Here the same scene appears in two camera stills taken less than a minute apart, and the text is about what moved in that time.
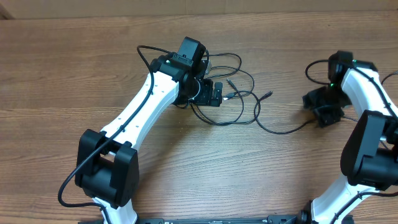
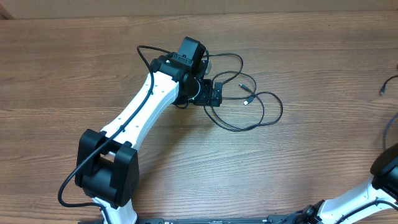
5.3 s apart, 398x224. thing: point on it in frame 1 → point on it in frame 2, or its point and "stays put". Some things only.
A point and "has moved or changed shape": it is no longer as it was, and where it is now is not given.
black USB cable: (250, 104) → (279, 117)
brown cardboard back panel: (51, 9) stays put
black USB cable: (257, 104) has moved or changed shape
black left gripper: (206, 98) stays put
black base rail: (271, 219) stays put
